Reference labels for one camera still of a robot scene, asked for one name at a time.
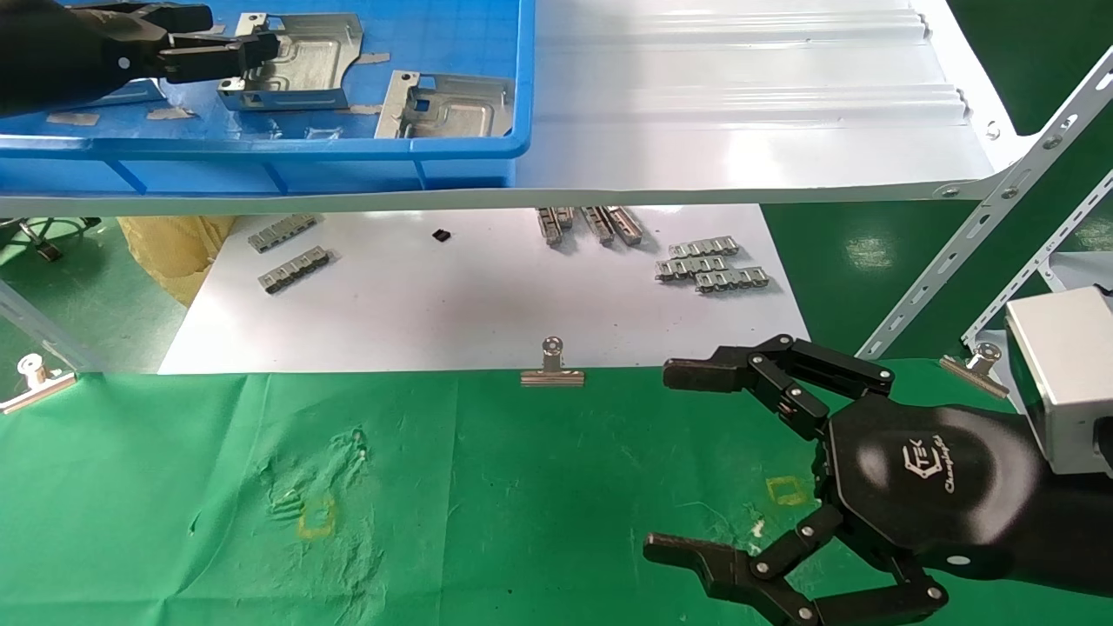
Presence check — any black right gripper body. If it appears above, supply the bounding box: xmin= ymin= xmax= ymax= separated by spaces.
xmin=817 ymin=396 xmax=1046 ymax=580

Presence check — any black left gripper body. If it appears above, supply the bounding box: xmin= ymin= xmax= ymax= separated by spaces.
xmin=0 ymin=3 xmax=168 ymax=119

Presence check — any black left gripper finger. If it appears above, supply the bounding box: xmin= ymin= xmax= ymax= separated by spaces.
xmin=158 ymin=32 xmax=282 ymax=85
xmin=68 ymin=0 xmax=215 ymax=32

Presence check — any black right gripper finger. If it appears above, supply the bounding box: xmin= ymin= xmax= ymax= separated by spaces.
xmin=663 ymin=334 xmax=896 ymax=441
xmin=643 ymin=504 xmax=950 ymax=626

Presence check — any blue plastic tray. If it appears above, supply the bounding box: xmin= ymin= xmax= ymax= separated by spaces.
xmin=0 ymin=0 xmax=537 ymax=197

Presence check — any silver binder clip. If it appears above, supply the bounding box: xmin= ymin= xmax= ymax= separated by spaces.
xmin=939 ymin=343 xmax=1011 ymax=401
xmin=521 ymin=337 xmax=586 ymax=388
xmin=0 ymin=354 xmax=78 ymax=415

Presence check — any yellow plastic bag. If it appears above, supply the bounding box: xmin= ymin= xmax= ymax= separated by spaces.
xmin=116 ymin=216 xmax=237 ymax=310

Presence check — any green cloth mat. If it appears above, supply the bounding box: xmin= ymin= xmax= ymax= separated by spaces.
xmin=0 ymin=359 xmax=1113 ymax=626

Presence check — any thin perforated steel strut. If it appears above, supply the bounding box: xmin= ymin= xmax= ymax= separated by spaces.
xmin=961 ymin=170 xmax=1113 ymax=345

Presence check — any white shelf board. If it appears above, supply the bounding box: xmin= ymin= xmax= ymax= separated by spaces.
xmin=0 ymin=0 xmax=1041 ymax=218

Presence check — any wide perforated steel strut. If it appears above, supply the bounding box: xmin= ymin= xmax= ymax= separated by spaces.
xmin=856 ymin=48 xmax=1113 ymax=362

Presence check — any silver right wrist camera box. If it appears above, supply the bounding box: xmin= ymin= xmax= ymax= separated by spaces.
xmin=1005 ymin=286 xmax=1113 ymax=477

